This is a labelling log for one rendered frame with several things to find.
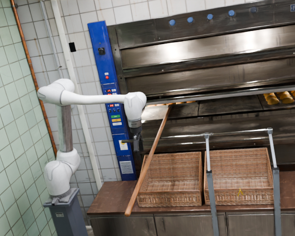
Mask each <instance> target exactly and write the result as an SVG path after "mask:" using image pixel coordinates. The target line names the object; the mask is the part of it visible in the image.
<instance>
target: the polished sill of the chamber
mask: <svg viewBox="0 0 295 236"><path fill-rule="evenodd" d="M292 113H295V107H287V108H277V109H266V110H256V111H242V112H231V113H221V114H210V115H200V116H189V117H179V118H168V119H167V120H166V123H165V125H168V124H179V123H190V122H201V121H212V120H223V119H234V118H249V117H260V116H270V115H281V114H292ZM162 121H163V119H154V120H144V121H142V125H141V126H153V125H161V124H162Z"/></svg>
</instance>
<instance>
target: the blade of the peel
mask: <svg viewBox="0 0 295 236"><path fill-rule="evenodd" d="M197 104H198V100H197V101H196V102H193V103H180V104H172V107H178V106H187V105H197ZM167 107H168V105H160V106H151V107H147V106H146V107H145V109H146V110H148V109H158V108H167Z"/></svg>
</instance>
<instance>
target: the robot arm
mask: <svg viewBox="0 0 295 236"><path fill-rule="evenodd" d="M37 96H38V98H39V99H40V100H42V101H44V102H46V103H51V104H56V108H57V120H58V132H59V148H60V149H59V150H58V152H57V157H56V161H51V162H49V163H47V165H46V166H45V168H44V180H45V184H46V187H47V189H48V192H49V195H50V197H49V198H48V200H46V201H45V203H46V204H50V203H51V204H52V206H55V205H57V204H58V203H68V202H69V200H70V198H71V197H72V195H73V194H74V192H75V191H76V190H77V188H70V184H69V182H70V179H71V176H72V175H73V174H74V173H75V172H76V171H77V169H78V168H79V165H80V163H81V159H80V156H79V155H78V153H77V150H76V149H75V148H73V135H72V120H71V105H93V104H103V103H123V104H124V107H125V114H126V116H127V120H128V124H129V127H130V130H131V133H134V135H133V144H134V152H135V157H136V160H141V159H140V151H144V147H143V137H142V135H141V131H142V127H141V125H142V120H141V113H142V109H143V108H144V107H145V105H146V101H147V98H146V96H145V94H143V93H142V92H133V93H128V94H127V95H99V96H83V95H78V94H75V93H74V83H73V82H72V81H71V80H69V79H59V80H56V81H55V82H53V83H52V84H50V85H48V86H44V87H41V88H40V89H39V90H38V92H37ZM139 149H140V150H139Z"/></svg>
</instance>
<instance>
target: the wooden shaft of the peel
mask: <svg viewBox="0 0 295 236"><path fill-rule="evenodd" d="M170 109H171V108H170V107H169V108H168V109H167V112H166V114H165V116H164V119H163V121H162V124H161V126H160V129H159V131H158V134H157V136H156V139H155V141H154V143H153V146H152V148H151V150H150V153H149V155H148V158H147V160H146V163H145V165H144V168H143V170H142V173H141V175H140V178H139V180H138V182H137V184H136V187H135V189H134V192H133V194H132V197H131V199H130V202H129V204H128V207H127V209H126V211H125V217H129V216H130V214H131V211H132V209H133V206H134V203H135V201H136V198H137V196H138V193H139V191H140V188H141V185H142V183H143V180H144V177H145V175H146V172H147V170H148V167H149V165H150V162H151V159H152V157H153V154H154V151H155V149H156V146H157V143H158V141H159V138H160V136H161V133H162V131H163V128H164V125H165V123H166V120H167V118H168V115H169V112H170Z"/></svg>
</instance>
